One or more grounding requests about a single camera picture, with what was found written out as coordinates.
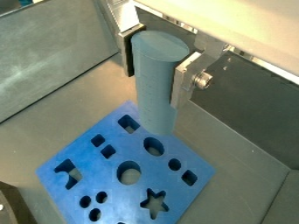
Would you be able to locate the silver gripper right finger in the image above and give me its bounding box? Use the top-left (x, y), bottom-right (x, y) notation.
top-left (171, 31), bottom-right (226, 109)

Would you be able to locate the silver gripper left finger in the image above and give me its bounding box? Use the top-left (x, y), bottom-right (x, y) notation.
top-left (102, 0), bottom-right (146, 76)

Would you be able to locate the blue-grey oval peg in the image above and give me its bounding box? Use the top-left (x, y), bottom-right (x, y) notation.
top-left (131, 31), bottom-right (190, 135)

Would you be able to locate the black object at corner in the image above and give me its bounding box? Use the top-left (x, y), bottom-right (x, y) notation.
top-left (0, 181), bottom-right (37, 224)

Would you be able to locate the blue shape sorter board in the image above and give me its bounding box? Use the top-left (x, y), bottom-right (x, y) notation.
top-left (36, 101), bottom-right (215, 224)

